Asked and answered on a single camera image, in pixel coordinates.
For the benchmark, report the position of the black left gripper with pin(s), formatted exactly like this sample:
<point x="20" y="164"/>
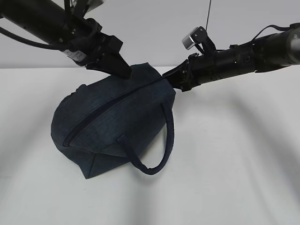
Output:
<point x="95" y="50"/>

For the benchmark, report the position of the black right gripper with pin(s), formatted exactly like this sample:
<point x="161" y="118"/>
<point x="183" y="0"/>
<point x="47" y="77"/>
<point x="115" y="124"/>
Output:
<point x="195" y="71"/>

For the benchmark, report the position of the navy blue lunch bag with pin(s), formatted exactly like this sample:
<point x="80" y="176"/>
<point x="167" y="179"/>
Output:
<point x="109" y="123"/>

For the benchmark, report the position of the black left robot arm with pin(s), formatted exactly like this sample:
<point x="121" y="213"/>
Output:
<point x="66" y="29"/>

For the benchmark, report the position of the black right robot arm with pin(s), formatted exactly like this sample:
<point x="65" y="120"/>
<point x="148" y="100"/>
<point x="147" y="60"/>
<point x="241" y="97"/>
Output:
<point x="260" y="55"/>

